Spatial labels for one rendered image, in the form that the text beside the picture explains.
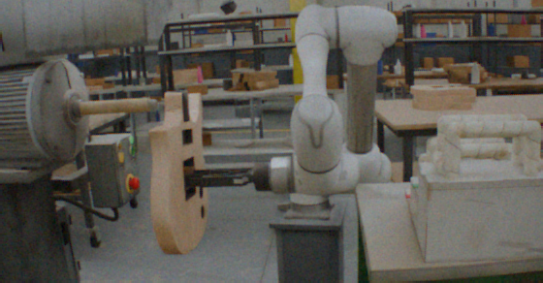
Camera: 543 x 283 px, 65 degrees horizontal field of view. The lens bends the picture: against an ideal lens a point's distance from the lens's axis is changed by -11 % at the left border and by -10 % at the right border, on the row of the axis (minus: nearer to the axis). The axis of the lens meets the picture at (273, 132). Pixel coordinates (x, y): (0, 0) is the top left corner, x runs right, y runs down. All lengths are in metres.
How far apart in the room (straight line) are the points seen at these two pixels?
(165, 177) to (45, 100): 0.34
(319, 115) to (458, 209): 0.33
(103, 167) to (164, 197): 0.43
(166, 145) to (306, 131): 0.32
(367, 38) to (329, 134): 0.58
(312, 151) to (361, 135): 0.73
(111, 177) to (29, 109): 0.40
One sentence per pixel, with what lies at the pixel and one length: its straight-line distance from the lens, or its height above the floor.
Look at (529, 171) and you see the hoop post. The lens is 0.99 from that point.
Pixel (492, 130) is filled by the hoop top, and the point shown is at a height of 1.20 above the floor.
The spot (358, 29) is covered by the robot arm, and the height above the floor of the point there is 1.40.
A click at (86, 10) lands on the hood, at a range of 1.03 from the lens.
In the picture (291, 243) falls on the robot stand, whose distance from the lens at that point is 1.86.
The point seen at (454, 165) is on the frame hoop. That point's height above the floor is 1.13.
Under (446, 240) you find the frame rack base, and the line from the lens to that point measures 0.98.
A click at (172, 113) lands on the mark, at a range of 1.17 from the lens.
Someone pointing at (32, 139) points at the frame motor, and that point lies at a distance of 1.18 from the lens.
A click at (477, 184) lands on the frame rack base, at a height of 1.09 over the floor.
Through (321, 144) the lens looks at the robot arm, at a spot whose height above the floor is 1.16.
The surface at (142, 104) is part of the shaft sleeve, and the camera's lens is 1.13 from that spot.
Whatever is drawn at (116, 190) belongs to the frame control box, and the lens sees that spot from 1.45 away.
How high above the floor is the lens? 1.37
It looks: 11 degrees down
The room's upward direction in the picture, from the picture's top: 3 degrees counter-clockwise
